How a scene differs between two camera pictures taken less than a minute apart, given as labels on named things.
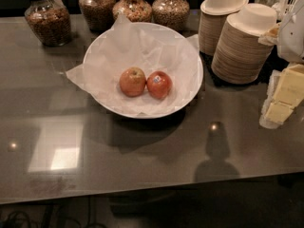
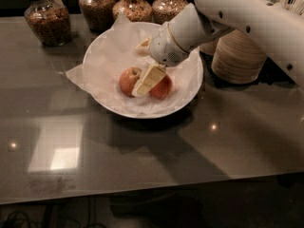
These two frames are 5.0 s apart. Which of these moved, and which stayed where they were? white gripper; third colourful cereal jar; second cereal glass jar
Moved: white gripper
Stayed: second cereal glass jar; third colourful cereal jar
